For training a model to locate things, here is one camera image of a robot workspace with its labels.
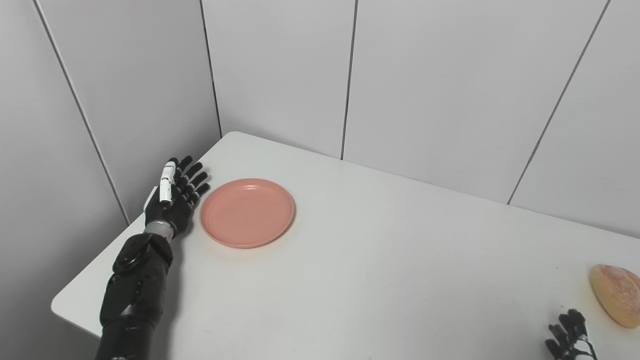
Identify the bread roll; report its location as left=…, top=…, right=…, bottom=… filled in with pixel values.
left=588, top=264, right=640, bottom=329

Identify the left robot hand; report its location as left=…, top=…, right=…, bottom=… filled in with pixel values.
left=143, top=155, right=211, bottom=239

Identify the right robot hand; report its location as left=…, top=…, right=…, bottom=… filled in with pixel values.
left=545, top=308, right=599, bottom=360

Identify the pink plate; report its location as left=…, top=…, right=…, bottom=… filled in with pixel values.
left=199, top=178, right=296, bottom=250

